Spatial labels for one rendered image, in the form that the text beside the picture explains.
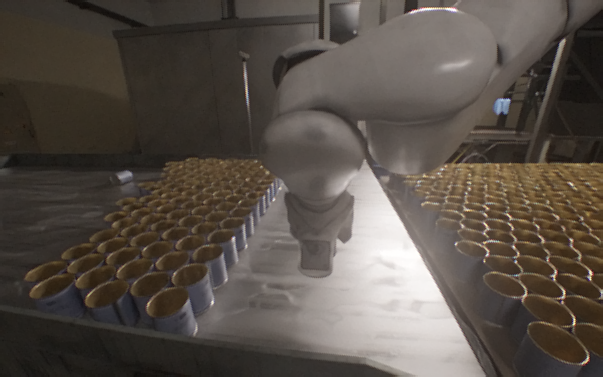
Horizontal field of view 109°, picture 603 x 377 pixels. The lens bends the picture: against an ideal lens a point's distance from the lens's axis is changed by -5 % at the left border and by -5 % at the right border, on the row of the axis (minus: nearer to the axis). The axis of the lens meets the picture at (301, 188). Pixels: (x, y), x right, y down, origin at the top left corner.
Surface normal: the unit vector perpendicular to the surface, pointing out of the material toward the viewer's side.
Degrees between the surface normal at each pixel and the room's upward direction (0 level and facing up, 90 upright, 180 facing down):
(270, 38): 90
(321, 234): 45
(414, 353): 0
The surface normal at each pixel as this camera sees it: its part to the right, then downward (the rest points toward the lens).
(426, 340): -0.01, -0.94
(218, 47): -0.12, 0.35
